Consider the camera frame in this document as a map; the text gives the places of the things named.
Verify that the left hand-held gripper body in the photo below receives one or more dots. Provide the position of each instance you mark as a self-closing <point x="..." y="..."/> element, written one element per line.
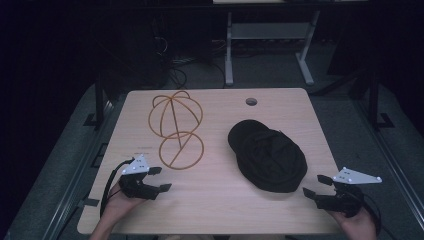
<point x="136" y="188"/>

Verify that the white metal desk frame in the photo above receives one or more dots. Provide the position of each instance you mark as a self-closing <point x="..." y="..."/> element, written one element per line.
<point x="268" y="31"/>

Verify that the black cap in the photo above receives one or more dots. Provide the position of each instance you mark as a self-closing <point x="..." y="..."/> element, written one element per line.
<point x="268" y="156"/>

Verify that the person's right hand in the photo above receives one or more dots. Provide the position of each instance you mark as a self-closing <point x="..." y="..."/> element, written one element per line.
<point x="355" y="223"/>

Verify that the black metal stand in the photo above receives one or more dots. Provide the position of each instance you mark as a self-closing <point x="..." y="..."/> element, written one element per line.
<point x="375" y="100"/>
<point x="99" y="100"/>

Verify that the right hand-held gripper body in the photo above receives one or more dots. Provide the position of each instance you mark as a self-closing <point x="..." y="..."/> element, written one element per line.
<point x="345" y="198"/>

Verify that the grey metal floor rail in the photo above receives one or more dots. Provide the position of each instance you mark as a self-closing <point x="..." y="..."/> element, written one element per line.
<point x="78" y="173"/>
<point x="393" y="160"/>

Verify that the person's left hand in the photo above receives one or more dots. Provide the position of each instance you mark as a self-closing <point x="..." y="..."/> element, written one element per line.
<point x="121" y="203"/>

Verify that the grey table grommet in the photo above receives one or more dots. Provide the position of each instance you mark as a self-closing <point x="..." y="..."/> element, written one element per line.
<point x="251" y="101"/>

